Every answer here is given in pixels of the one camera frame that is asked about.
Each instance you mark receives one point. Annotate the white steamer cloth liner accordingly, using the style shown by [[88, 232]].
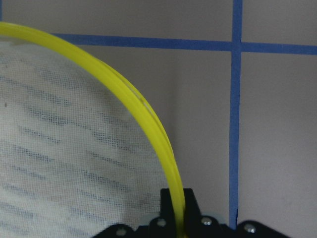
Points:
[[73, 160]]

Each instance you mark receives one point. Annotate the yellow steamer basket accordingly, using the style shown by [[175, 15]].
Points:
[[130, 97]]

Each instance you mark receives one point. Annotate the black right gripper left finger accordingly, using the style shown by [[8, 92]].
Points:
[[167, 220]]

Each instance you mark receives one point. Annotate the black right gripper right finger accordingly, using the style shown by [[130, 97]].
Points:
[[192, 215]]

